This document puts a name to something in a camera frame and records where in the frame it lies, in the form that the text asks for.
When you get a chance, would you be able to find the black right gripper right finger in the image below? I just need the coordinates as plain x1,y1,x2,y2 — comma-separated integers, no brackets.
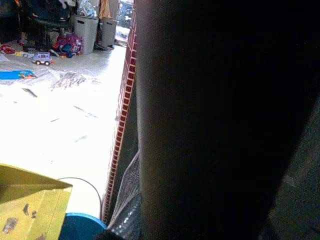
258,98,320,240

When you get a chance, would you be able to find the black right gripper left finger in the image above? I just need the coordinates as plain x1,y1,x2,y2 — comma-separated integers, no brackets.
95,228,121,240

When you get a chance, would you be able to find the dark thick round pole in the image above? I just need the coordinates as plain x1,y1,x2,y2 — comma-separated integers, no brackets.
135,0,320,240

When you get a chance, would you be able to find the blue round bucket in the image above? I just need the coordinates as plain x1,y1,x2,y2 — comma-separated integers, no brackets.
59,212,108,240

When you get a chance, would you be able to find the clear bubble wrap sheet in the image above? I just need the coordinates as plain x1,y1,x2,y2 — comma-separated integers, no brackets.
106,149,144,240

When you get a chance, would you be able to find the yellow dustpan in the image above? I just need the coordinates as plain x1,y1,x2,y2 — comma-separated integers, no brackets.
0,163,74,240

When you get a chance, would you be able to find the red brick pattern panel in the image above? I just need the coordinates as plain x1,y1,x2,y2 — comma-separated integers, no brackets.
101,0,139,224

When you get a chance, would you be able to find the blue picture book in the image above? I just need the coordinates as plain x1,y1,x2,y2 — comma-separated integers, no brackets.
0,69,38,81

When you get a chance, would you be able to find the purple toy car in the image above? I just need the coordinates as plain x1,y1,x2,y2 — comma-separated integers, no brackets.
31,51,53,67

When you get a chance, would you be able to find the colourful pink children's backpack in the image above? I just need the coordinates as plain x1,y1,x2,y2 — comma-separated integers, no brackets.
53,34,84,57

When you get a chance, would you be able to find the yellow picture card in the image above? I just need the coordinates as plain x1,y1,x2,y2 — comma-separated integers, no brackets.
14,50,35,59

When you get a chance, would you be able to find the small grey storage bin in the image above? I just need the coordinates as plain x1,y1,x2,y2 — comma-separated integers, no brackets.
99,18,118,50

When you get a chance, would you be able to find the large grey storage bin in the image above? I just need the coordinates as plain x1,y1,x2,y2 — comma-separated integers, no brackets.
73,14,100,56

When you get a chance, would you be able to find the red toy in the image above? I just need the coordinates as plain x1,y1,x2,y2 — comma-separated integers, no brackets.
0,43,16,54

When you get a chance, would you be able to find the black office chair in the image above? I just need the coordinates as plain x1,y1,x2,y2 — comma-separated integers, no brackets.
21,0,74,51

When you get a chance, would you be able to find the orange hanging cloth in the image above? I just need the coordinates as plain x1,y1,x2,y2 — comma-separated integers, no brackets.
99,0,113,20

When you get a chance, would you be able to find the light plastic bag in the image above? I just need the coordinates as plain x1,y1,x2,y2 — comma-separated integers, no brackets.
76,0,101,18

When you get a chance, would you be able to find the thin black cable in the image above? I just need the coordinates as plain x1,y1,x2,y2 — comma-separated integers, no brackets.
57,176,103,220

